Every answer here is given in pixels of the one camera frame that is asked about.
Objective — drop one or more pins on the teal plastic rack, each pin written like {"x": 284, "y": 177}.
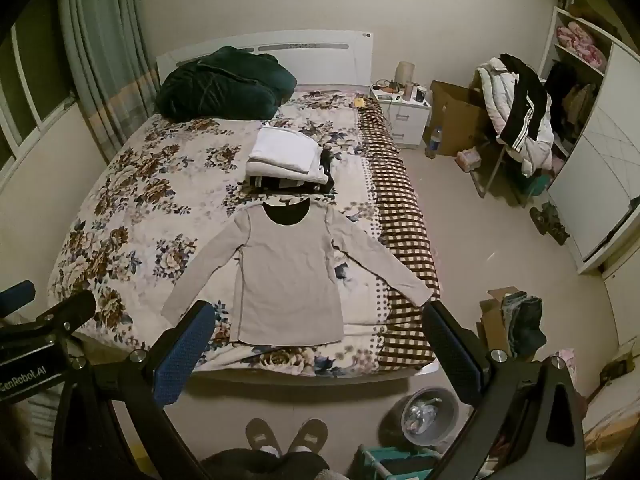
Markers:
{"x": 395, "y": 462}

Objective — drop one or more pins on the floral bedsheet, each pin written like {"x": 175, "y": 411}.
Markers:
{"x": 150, "y": 195}

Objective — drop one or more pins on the pink tissue pack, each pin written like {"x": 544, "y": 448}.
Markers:
{"x": 469, "y": 159}

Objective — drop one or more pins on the hanging dark clothes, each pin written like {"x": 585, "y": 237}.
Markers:
{"x": 567, "y": 100}

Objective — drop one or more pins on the dark striped folded clothes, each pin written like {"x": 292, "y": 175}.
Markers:
{"x": 295, "y": 184}

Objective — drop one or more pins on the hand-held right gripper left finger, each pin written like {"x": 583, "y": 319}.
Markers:
{"x": 184, "y": 355}

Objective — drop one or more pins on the pair of dark shoes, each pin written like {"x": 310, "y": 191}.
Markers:
{"x": 550, "y": 222}

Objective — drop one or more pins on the grey waste bin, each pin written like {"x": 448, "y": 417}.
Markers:
{"x": 430, "y": 417}

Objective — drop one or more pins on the metal chair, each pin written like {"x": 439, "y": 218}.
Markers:
{"x": 492, "y": 170}

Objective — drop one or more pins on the window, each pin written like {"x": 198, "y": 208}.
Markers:
{"x": 30, "y": 90}

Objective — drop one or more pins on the white wardrobe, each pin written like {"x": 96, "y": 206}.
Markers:
{"x": 595, "y": 170}

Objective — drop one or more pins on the small cardboard box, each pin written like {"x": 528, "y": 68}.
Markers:
{"x": 492, "y": 320}

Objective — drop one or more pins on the pink folded bedding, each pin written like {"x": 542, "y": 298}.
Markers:
{"x": 580, "y": 42}

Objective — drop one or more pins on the white nightstand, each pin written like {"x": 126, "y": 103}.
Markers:
{"x": 405, "y": 115}

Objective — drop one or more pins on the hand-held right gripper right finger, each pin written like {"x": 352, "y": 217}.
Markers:
{"x": 454, "y": 355}

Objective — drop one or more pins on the beige table lamp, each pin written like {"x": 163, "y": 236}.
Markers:
{"x": 406, "y": 72}

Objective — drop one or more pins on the dark green blanket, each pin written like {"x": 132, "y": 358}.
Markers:
{"x": 220, "y": 82}

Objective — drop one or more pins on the plastic water bottle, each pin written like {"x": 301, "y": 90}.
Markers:
{"x": 434, "y": 142}

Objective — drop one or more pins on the green curtain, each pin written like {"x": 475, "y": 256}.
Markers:
{"x": 105, "y": 55}

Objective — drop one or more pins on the black striped garment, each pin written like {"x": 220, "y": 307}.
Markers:
{"x": 527, "y": 95}

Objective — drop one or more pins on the person's dark pants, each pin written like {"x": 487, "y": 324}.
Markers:
{"x": 265, "y": 467}

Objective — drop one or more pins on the large cardboard box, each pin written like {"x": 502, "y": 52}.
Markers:
{"x": 457, "y": 115}

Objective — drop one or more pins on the grey long-sleeve shirt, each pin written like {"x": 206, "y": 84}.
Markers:
{"x": 285, "y": 270}

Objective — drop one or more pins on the white headboard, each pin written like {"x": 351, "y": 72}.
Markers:
{"x": 320, "y": 45}

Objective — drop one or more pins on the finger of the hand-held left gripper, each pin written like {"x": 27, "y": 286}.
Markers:
{"x": 17, "y": 292}
{"x": 67, "y": 310}

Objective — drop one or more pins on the dark clothes bundle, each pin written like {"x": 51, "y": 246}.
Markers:
{"x": 525, "y": 322}

